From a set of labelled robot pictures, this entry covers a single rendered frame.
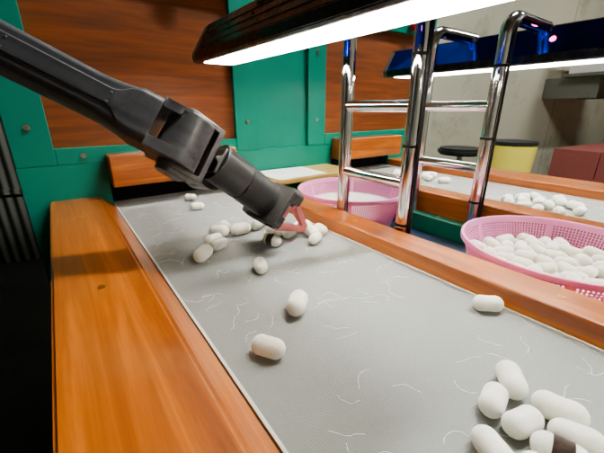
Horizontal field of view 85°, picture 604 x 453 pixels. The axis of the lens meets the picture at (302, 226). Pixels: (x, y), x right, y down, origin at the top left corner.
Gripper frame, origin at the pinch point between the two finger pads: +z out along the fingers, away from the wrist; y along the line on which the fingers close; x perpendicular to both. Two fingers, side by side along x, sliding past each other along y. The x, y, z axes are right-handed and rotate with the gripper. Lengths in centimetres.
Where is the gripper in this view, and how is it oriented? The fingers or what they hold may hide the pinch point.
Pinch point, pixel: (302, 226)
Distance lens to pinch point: 58.1
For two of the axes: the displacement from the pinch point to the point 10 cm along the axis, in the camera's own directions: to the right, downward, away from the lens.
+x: -5.2, 8.5, -1.1
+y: -6.0, -2.7, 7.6
